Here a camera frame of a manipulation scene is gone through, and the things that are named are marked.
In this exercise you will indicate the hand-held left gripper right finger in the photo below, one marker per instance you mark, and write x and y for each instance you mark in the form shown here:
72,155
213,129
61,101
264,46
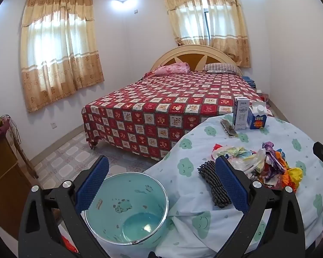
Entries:
231,185

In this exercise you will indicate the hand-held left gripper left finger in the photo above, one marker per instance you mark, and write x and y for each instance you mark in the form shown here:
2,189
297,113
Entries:
93,185

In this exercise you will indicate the teal plastic bucket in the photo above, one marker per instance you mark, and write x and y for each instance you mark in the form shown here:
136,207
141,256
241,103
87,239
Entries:
129,201

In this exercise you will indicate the purple foil wrapper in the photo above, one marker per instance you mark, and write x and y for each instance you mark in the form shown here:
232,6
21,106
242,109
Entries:
269,153

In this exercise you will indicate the white and yellow plastic bag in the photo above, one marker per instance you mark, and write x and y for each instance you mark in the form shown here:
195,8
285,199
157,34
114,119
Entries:
245,161

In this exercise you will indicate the dark snack packet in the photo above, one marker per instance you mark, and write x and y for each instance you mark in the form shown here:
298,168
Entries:
228,128

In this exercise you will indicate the white tall carton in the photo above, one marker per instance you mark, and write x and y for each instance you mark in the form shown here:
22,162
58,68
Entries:
241,114

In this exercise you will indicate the blue milk carton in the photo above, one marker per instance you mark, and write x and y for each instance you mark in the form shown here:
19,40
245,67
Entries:
257,118

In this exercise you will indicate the wooden cabinet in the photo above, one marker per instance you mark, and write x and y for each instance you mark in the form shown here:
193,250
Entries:
5,172

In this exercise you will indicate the small red box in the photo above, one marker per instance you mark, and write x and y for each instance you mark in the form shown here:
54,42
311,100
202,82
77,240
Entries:
263,97

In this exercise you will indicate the red checked bedspread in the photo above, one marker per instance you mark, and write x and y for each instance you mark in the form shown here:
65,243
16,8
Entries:
164,104

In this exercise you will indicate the striped pillow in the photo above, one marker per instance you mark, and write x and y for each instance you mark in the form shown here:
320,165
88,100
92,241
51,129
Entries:
220,67

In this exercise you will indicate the wide beige curtain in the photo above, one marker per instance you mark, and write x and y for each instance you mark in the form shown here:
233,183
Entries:
62,59

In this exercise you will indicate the pink pillow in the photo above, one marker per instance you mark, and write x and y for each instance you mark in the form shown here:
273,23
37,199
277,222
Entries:
172,69

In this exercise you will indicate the beige wooden bed headboard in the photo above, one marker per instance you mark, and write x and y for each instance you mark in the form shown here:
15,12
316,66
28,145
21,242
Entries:
193,55

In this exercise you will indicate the narrow beige curtain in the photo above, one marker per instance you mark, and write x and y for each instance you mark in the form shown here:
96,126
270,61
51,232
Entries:
226,18

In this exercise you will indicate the window frame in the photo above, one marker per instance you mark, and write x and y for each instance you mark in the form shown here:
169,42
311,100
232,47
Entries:
206,16

